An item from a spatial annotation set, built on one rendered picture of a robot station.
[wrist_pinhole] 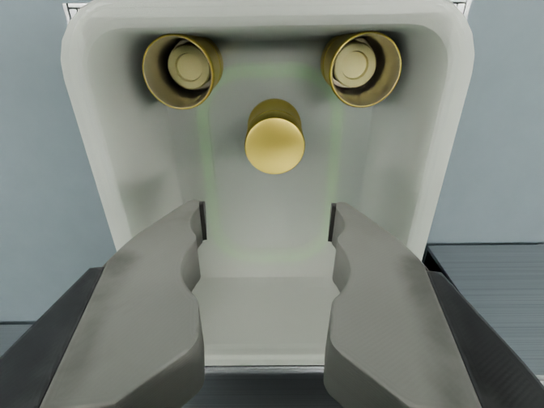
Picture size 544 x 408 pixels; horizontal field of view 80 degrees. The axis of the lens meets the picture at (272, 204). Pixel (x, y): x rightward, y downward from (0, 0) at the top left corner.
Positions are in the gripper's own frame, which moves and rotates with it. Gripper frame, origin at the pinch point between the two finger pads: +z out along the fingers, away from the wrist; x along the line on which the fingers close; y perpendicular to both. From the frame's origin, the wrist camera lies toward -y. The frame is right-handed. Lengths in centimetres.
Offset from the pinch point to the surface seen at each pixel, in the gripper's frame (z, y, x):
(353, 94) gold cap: 8.7, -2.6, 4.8
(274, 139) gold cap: 6.2, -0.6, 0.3
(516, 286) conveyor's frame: 7.0, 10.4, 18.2
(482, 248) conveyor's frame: 11.5, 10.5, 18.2
